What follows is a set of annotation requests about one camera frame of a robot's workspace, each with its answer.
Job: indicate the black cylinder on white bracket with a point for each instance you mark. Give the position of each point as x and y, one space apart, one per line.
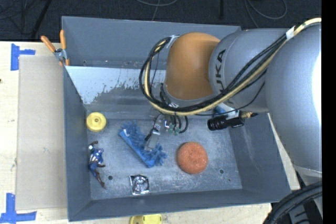
223 123

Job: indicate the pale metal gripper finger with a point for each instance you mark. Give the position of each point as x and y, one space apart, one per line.
155 139
167 123

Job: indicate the grey metal bin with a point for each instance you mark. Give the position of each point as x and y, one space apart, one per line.
157 181

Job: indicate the yellow round disc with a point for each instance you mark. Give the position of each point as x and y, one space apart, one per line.
96 121

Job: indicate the pale cardboard board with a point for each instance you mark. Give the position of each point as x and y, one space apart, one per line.
39 126

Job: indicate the blue bristle brush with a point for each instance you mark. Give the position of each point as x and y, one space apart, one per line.
136 143

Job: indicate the orange round scrubber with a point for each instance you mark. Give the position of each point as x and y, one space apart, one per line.
192 158

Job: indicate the blue superhero toy figure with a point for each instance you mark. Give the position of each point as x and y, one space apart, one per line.
95 158

